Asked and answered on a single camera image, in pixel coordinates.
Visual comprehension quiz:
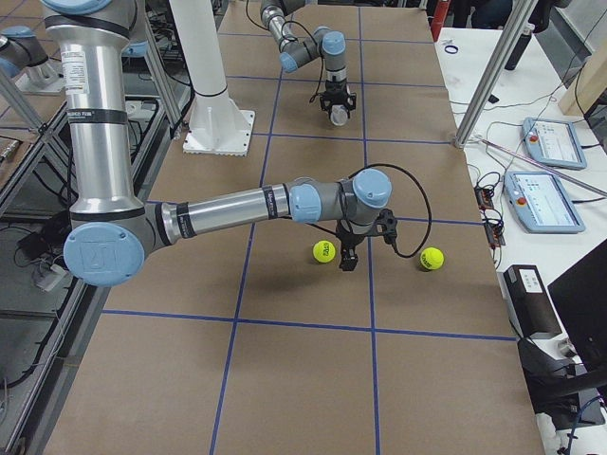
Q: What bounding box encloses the teach pendant far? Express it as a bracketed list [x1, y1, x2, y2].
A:
[522, 118, 587, 170]

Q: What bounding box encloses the aluminium frame post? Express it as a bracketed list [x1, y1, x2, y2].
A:
[452, 0, 537, 149]

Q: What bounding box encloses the black monitor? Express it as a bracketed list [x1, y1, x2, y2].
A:
[548, 241, 606, 370]

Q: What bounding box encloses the white tennis ball can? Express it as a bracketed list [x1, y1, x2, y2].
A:
[329, 105, 349, 127]

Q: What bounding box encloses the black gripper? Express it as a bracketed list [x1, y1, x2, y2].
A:
[336, 209, 396, 271]
[319, 80, 357, 118]

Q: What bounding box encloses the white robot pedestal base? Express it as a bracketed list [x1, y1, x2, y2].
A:
[170, 0, 255, 156]

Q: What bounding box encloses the teach pendant near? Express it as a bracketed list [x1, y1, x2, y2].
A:
[504, 172, 585, 234]

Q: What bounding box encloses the long metal grabber stick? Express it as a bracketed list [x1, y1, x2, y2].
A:
[480, 138, 607, 197]

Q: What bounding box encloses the yellow tennis ball with lettering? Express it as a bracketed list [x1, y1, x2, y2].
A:
[312, 240, 337, 264]

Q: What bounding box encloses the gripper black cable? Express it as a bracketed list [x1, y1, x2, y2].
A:
[348, 164, 432, 260]
[308, 18, 328, 106]

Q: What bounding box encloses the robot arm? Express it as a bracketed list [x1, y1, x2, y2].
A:
[260, 1, 357, 126]
[40, 1, 393, 287]

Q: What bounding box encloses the teach pendant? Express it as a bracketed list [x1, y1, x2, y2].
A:
[504, 172, 585, 234]
[522, 118, 587, 170]

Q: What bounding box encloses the small black circuit board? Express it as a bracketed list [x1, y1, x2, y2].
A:
[474, 185, 506, 250]

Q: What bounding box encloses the black box on desk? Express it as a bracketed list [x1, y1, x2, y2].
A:
[502, 264, 562, 339]

